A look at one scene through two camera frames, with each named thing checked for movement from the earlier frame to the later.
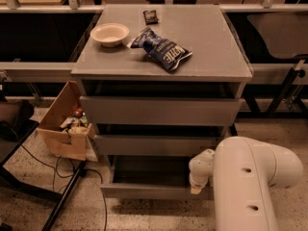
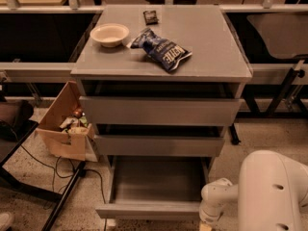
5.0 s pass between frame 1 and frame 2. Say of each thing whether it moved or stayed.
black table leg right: stayed
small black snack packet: stayed
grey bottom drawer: moved
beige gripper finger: moved
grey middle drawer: stayed
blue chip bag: stayed
